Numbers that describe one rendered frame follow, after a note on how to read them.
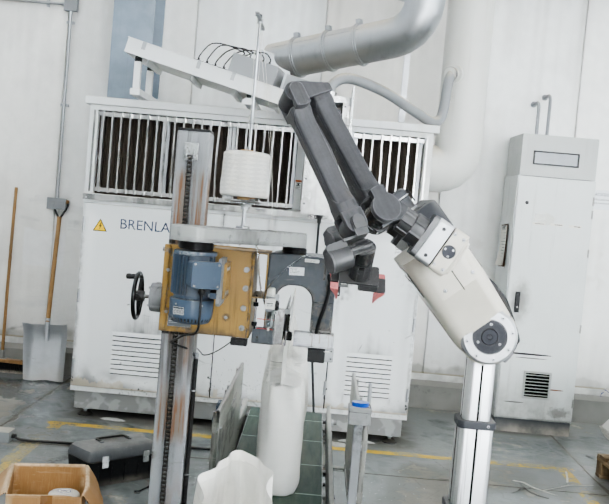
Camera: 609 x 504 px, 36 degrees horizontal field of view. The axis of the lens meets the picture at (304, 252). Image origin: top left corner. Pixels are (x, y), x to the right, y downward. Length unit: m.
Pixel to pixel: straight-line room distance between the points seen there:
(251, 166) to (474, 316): 0.97
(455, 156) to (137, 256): 2.22
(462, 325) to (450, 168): 3.85
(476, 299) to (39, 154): 5.53
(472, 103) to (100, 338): 2.92
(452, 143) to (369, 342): 1.46
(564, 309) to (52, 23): 4.46
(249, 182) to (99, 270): 3.20
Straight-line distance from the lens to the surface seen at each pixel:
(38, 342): 7.52
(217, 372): 6.20
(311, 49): 5.95
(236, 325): 3.39
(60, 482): 4.55
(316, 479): 4.05
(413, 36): 5.70
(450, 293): 2.57
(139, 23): 7.17
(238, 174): 3.17
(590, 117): 7.69
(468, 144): 6.47
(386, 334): 6.15
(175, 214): 3.45
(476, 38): 6.55
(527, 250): 6.94
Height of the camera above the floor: 1.53
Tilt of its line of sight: 3 degrees down
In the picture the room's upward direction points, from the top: 5 degrees clockwise
